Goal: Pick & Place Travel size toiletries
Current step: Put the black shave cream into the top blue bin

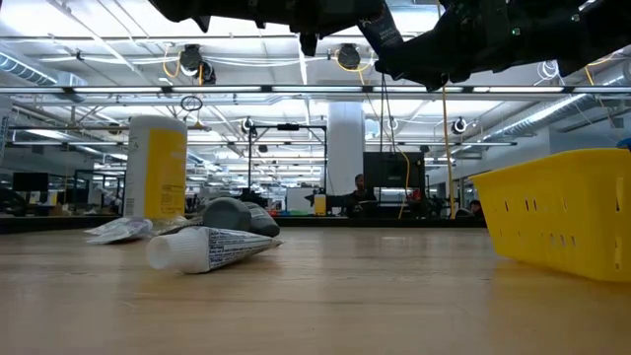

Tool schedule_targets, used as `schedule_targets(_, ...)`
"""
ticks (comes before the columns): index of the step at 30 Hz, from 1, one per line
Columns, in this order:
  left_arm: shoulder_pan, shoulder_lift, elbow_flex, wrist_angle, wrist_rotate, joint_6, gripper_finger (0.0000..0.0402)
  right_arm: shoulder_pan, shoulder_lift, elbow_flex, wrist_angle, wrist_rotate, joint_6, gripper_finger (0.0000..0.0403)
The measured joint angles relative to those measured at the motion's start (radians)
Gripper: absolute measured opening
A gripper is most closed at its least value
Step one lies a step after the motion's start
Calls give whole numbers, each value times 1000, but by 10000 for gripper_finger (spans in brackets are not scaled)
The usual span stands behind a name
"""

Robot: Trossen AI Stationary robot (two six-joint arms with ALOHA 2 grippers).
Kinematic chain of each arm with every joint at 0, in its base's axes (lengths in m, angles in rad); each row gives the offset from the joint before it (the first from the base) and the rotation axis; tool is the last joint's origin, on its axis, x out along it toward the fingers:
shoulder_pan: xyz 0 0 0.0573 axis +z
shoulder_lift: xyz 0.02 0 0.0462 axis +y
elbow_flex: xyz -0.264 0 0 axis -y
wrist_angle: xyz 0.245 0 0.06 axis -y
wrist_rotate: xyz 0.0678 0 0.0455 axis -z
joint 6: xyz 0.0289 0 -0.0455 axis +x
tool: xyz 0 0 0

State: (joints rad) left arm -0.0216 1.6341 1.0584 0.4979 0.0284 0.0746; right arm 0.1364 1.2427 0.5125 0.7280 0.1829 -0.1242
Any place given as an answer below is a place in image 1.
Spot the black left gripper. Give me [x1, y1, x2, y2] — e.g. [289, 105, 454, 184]
[275, 0, 406, 57]

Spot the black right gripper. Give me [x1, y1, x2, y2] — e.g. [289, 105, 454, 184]
[374, 0, 586, 93]

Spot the grey oval case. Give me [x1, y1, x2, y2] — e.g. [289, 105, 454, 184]
[201, 196, 253, 233]
[244, 201, 282, 239]

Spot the white toothpaste tube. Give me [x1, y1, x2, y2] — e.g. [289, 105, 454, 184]
[145, 225, 285, 275]

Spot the clear plastic packet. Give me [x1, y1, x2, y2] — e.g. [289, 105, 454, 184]
[83, 216, 155, 247]

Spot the white building pillar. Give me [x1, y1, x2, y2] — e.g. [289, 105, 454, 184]
[326, 101, 367, 196]

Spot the black monitor screen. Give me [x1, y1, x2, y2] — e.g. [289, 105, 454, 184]
[363, 151, 426, 189]

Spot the long ceiling light bar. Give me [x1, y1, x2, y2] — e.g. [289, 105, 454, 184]
[0, 84, 631, 96]

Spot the yellow perforated plastic basket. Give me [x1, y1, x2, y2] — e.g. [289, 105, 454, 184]
[470, 147, 631, 283]

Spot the white yellow wipes canister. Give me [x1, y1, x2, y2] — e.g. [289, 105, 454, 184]
[122, 115, 188, 221]

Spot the black ceiling cable reel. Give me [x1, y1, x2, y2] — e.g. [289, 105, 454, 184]
[178, 42, 204, 73]
[337, 42, 363, 71]

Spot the yellow power cable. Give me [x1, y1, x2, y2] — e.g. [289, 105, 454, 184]
[440, 86, 457, 221]

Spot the thin yellow hanging cable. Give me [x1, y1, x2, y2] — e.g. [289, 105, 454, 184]
[397, 147, 412, 221]

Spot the silver ventilation duct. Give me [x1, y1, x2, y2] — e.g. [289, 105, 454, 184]
[0, 48, 60, 88]
[485, 63, 631, 140]

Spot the black rig frame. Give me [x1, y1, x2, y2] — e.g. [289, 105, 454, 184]
[247, 123, 329, 196]

